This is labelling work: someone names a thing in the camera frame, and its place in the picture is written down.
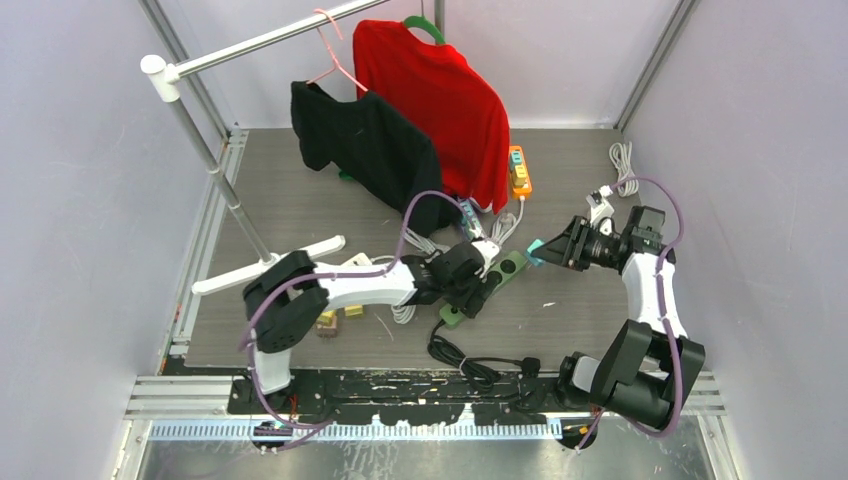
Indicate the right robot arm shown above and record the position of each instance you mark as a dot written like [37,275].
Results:
[651,366]

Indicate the metal clothes rack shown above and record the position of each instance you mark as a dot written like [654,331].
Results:
[165,78]

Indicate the orange power strip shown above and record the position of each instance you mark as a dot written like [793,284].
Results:
[519,178]

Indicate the black garment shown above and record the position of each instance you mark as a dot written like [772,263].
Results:
[369,140]

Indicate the green hanger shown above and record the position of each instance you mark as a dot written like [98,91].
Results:
[423,24]

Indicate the pink plug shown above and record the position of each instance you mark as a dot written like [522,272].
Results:
[327,330]

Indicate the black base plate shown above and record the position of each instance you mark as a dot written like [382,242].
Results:
[421,398]

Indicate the pink hanger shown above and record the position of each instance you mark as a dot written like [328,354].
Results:
[336,67]

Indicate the green power strip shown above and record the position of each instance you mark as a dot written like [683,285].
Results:
[503,271]

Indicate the white power strip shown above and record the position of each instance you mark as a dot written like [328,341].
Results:
[358,260]

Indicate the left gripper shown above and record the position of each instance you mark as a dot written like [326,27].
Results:
[471,301]

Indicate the red sweater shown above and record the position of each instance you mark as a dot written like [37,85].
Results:
[436,89]

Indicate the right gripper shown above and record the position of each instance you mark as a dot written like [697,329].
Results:
[568,248]

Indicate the purple power strip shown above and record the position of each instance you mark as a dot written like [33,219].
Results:
[470,223]

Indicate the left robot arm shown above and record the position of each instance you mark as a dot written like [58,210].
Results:
[285,302]

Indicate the yellow plug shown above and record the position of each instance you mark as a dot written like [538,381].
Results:
[354,311]
[327,320]

